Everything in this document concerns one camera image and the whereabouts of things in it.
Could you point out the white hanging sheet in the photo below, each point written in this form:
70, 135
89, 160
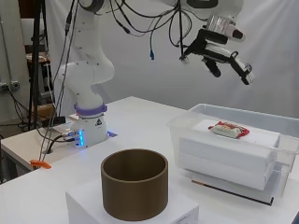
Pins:
149, 81

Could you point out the orange clip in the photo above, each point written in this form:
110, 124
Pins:
40, 164

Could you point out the flat board with dark edge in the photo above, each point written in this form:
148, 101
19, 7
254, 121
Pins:
236, 193

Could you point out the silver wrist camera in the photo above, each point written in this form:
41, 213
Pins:
222, 26

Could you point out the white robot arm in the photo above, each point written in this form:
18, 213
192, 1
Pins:
88, 71

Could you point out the black tripod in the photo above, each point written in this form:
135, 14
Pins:
35, 62

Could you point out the white flat stand box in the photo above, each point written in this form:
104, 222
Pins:
84, 205

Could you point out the red snack packet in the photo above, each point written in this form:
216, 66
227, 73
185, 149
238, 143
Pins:
229, 129

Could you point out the brown cardboard box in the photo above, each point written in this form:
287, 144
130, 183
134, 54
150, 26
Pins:
45, 111

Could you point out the clear plastic box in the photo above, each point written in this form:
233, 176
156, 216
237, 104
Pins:
183, 130

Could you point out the grey wall socket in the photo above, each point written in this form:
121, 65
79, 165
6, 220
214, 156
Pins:
11, 85

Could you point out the brown round tub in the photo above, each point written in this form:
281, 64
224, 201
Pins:
134, 186

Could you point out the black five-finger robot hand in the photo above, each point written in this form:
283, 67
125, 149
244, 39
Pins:
218, 51

